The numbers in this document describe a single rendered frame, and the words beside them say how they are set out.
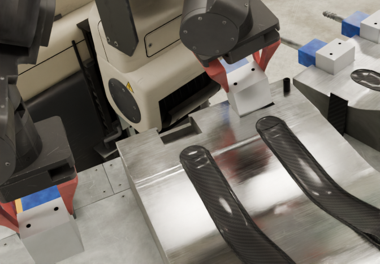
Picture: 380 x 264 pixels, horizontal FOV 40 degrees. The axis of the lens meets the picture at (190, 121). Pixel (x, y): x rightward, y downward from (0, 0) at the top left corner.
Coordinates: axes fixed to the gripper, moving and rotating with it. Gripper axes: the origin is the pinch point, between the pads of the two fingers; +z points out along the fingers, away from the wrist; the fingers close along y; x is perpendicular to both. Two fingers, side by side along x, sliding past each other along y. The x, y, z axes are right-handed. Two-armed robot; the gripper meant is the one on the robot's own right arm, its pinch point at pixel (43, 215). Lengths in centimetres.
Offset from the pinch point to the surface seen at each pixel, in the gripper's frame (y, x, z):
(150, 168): 12.7, 7.0, 6.2
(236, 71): 27.7, 12.5, 0.5
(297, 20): 118, 157, 98
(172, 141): 17.5, 13.2, 9.0
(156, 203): 11.7, 1.5, 6.5
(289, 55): 100, 133, 97
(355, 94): 44.5, 9.9, 9.6
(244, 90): 27.2, 9.4, 1.4
